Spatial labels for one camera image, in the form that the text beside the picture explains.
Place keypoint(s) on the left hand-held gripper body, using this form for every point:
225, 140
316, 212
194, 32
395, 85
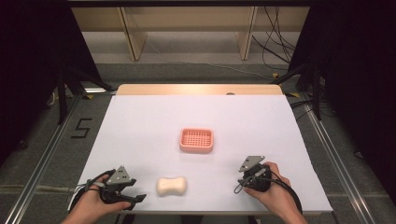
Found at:
120, 178

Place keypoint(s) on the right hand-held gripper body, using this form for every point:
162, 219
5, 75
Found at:
256, 177

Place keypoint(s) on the cream soap bar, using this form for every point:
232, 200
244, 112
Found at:
171, 186

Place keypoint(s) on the pink soap dish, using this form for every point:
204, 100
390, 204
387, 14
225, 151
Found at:
196, 140

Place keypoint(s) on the person's right hand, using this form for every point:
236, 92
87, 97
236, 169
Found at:
274, 193

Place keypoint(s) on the person's left hand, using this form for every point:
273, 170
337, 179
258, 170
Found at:
93, 202

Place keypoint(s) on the white table cover sheet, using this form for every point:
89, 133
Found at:
199, 112

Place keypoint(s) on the black metal stand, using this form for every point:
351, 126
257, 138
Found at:
62, 93
314, 90

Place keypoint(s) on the light wooden table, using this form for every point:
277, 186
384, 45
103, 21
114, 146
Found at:
174, 89

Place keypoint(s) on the black curtain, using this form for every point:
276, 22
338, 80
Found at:
358, 87
34, 68

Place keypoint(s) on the beige wooden shelf unit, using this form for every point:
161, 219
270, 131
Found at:
193, 18

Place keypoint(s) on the metal floor rail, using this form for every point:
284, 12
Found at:
37, 168
339, 161

